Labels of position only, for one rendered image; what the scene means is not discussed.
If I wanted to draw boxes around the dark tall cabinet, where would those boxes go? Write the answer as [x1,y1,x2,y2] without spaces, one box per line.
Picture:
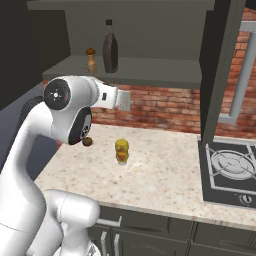
[0,0,72,112]

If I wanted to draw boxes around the dark brown sauce bottle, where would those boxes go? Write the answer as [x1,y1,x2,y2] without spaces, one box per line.
[102,18,120,74]

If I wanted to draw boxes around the open grey wall cabinet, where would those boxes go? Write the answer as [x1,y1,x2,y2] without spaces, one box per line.
[26,0,216,90]

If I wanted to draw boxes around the dark grey cupboard door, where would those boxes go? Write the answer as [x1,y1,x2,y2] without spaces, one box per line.
[109,227,190,256]
[87,223,112,256]

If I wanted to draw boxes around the brown wooden pepper shaker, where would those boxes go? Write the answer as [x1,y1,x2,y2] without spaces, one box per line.
[85,47,99,77]

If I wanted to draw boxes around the yellow condiment bottle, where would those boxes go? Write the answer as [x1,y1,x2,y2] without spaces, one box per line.
[114,138,130,166]

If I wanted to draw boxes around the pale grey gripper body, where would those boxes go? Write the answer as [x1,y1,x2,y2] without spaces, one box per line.
[114,88,132,112]

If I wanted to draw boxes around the silver cupboard door handle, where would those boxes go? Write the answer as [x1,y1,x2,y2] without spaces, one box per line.
[113,233,121,256]
[100,231,108,256]

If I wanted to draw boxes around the grey range hood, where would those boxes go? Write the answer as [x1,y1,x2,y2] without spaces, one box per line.
[217,20,256,126]

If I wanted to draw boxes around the dark grey drawer front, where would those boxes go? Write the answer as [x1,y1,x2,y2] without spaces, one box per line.
[95,205,195,236]
[192,221,256,252]

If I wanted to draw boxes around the silver drawer handle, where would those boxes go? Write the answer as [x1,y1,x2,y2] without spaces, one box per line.
[95,215,123,229]

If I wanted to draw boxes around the brown round kiwi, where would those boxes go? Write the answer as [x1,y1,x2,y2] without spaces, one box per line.
[82,136,94,147]

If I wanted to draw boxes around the black gas hob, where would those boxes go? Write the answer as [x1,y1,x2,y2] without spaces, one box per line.
[197,135,256,210]

